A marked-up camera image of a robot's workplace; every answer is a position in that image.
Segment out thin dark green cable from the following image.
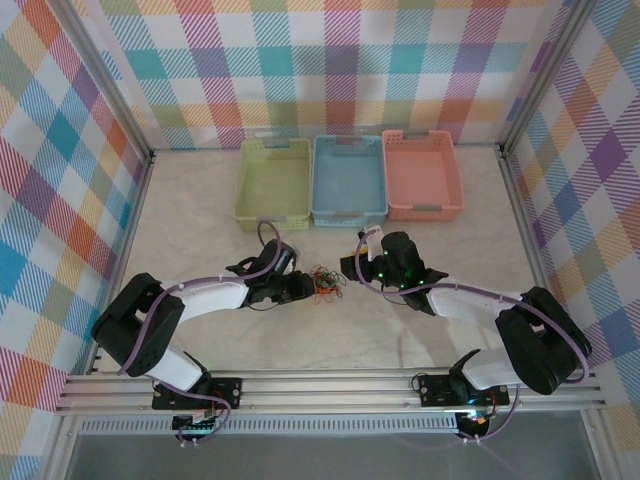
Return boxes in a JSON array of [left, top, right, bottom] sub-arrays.
[[310, 268, 345, 301]]

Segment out blue plastic basket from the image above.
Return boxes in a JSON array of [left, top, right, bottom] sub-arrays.
[[310, 134, 389, 229]]

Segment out pink plastic basket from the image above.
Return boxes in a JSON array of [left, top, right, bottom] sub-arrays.
[[381, 128, 467, 223]]

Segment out green plastic basket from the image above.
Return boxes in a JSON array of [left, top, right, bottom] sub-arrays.
[[233, 138, 314, 233]]

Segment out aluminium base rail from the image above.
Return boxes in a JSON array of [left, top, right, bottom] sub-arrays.
[[52, 367, 609, 419]]

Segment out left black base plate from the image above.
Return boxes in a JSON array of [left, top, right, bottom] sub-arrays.
[[151, 375, 245, 412]]

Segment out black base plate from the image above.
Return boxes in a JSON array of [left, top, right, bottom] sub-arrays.
[[417, 372, 512, 409], [151, 375, 245, 412]]

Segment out aluminium side floor rail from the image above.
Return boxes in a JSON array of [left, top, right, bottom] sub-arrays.
[[84, 149, 157, 376], [497, 144, 554, 304]]

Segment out slotted grey cable duct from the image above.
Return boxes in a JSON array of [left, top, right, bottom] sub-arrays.
[[74, 416, 462, 436]]

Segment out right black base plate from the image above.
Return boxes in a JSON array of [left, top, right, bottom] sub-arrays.
[[417, 372, 512, 409]]

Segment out aluminium frame post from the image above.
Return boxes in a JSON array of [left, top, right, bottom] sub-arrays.
[[62, 0, 157, 161], [497, 0, 599, 159]]

